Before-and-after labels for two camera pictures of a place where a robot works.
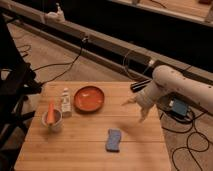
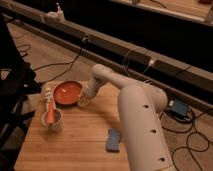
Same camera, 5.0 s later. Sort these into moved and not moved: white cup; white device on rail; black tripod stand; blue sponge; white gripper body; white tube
Moved: white tube; white gripper body
Not moved: black tripod stand; blue sponge; white cup; white device on rail
